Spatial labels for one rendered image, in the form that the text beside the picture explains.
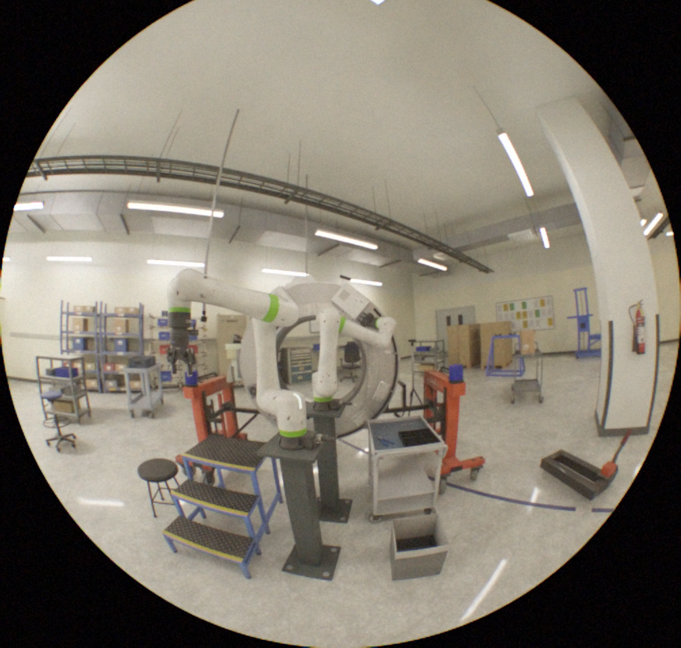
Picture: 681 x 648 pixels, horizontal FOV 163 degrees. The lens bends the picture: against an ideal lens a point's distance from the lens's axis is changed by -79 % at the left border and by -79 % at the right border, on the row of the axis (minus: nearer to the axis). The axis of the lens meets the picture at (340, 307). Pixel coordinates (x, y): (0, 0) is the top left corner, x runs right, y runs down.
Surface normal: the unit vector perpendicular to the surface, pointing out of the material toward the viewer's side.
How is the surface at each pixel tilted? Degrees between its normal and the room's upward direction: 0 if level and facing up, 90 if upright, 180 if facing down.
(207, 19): 180
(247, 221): 90
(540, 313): 90
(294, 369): 90
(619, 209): 90
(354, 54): 180
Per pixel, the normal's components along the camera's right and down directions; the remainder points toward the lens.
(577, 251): -0.79, -0.03
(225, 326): 0.61, -0.11
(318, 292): -0.04, -0.10
